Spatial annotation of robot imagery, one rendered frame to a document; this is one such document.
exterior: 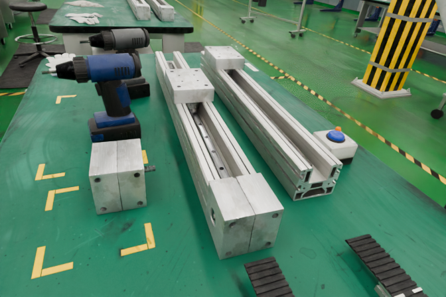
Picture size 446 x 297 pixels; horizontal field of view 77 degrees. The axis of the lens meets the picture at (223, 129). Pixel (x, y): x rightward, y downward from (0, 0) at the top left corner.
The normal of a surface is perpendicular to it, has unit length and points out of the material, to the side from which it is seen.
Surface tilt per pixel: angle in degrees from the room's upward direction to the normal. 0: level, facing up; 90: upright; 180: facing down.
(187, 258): 0
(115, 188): 90
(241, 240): 90
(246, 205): 0
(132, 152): 0
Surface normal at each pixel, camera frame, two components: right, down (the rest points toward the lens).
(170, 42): 0.34, 0.51
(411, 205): 0.08, -0.85
